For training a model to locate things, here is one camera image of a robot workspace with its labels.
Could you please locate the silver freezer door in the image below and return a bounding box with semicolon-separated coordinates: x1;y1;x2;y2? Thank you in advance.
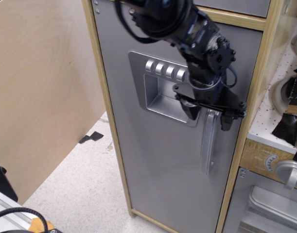
193;0;270;17

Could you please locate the white speckled countertop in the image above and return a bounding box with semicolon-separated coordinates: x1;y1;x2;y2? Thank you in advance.
247;25;297;154

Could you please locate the wooden kitchen cabinet frame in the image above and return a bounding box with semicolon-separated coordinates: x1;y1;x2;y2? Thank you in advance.
82;0;297;233

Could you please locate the silver oven door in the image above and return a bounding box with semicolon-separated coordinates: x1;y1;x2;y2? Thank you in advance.
223;168;297;233

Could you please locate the orange tape piece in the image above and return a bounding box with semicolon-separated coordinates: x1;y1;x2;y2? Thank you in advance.
28;218;55;233

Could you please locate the silver oven door handle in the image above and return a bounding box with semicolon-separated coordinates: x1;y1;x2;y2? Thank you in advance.
248;186;297;227

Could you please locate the silver fridge door handle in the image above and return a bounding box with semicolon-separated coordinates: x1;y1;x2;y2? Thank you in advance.
200;110;220;175

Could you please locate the plywood side board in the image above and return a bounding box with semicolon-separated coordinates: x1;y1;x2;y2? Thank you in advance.
0;0;105;204

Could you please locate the silver dispenser panel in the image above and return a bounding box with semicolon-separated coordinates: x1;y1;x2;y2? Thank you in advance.
128;51;198;127

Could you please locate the black braided cable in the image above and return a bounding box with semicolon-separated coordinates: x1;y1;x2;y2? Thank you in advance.
0;206;50;233

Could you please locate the silver fridge door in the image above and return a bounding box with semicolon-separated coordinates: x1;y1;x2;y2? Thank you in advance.
92;0;270;233

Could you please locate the silver oven knob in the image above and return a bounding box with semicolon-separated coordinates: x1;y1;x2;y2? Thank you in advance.
275;160;297;191

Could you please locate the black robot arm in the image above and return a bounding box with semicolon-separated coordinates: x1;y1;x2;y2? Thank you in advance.
114;0;246;131

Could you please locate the black tape on floor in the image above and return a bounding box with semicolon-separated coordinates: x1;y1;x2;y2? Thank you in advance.
79;132;104;144

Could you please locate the aluminium extrusion rail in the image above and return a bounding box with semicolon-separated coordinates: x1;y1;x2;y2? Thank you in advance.
0;192;33;233

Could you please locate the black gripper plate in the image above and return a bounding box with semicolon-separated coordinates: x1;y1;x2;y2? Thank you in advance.
173;83;246;131

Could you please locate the black box at left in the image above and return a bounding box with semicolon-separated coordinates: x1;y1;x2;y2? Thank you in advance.
0;165;18;202

